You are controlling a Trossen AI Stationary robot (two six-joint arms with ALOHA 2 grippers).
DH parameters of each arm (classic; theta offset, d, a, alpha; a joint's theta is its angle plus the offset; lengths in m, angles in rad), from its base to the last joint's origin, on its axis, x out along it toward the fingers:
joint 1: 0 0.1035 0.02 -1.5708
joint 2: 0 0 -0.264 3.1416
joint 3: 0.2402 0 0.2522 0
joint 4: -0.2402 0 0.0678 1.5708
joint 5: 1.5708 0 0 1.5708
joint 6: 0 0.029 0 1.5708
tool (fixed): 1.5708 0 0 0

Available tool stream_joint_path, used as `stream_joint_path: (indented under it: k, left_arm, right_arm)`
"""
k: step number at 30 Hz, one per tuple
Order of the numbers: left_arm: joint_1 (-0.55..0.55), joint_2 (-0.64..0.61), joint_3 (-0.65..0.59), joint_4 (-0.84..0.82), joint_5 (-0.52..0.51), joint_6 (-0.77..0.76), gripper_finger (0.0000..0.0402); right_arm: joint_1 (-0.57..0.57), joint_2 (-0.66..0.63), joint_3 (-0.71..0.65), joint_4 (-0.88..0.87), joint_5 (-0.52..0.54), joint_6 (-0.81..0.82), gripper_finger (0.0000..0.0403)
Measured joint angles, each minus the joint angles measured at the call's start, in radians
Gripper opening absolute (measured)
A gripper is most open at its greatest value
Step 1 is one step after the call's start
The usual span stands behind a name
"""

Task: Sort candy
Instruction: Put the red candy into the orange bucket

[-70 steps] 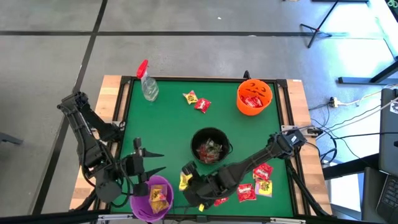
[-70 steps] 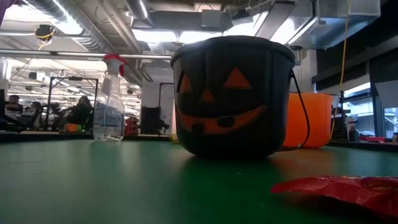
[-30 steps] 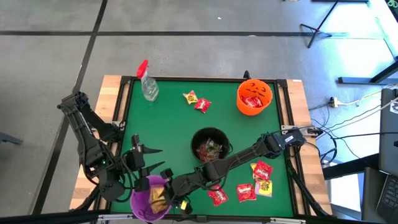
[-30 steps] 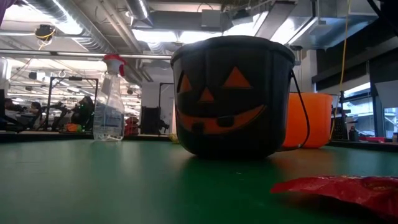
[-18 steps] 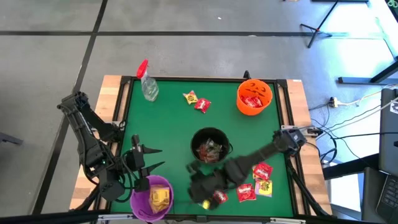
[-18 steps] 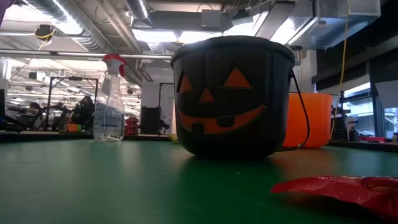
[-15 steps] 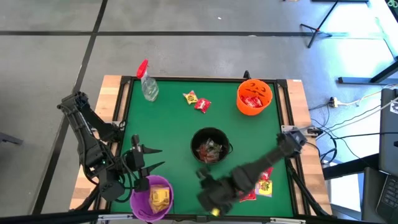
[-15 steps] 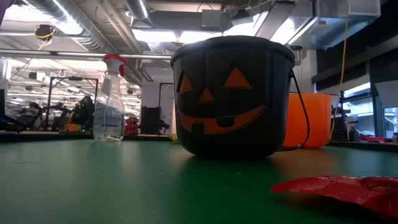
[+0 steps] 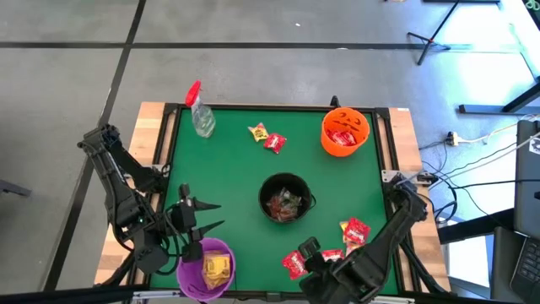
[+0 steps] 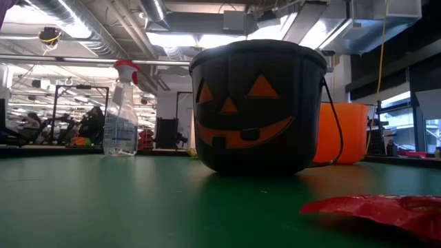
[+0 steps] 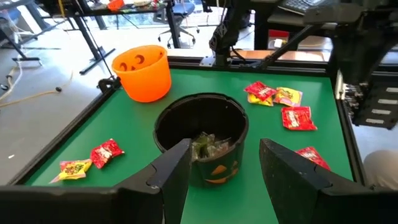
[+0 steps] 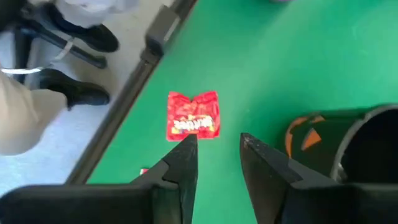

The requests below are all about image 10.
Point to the black round ceiling device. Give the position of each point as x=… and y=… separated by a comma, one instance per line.
x=49, y=34

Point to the small orange green item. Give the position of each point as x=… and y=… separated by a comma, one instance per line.
x=81, y=141

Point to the person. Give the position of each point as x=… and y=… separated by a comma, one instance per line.
x=93, y=125
x=33, y=120

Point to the black metal rack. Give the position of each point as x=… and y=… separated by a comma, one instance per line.
x=418, y=113

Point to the black metal frame stand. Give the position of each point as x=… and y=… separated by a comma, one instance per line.
x=82, y=86

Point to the rectangular metal air duct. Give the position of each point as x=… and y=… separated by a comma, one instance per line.
x=361, y=34

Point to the yellow sour candy pack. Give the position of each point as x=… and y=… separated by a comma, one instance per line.
x=192, y=153

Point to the ribbed silver ventilation duct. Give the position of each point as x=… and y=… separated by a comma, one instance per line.
x=103, y=38

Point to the clear spray bottle red trigger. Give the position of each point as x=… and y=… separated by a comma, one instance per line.
x=120, y=120

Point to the shiny round ventilation duct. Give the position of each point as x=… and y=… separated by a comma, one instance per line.
x=153, y=12

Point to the purple plastic bucket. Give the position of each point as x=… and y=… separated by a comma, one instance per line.
x=4, y=10

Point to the red Skittles candy pack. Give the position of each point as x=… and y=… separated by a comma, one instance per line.
x=379, y=210

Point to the grey ceiling box unit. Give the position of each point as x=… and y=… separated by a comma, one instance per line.
x=234, y=21

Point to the ceiling light panel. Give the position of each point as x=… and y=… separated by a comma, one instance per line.
x=172, y=39

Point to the red storage bins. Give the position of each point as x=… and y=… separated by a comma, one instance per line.
x=146, y=139

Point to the black cabinet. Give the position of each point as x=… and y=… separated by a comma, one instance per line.
x=167, y=134

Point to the orange pumpkin bucket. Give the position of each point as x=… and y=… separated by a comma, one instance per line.
x=351, y=131

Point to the black pumpkin face bucket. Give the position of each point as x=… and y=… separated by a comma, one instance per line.
x=258, y=62

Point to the black ceiling camera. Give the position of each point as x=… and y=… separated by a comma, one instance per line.
x=328, y=52

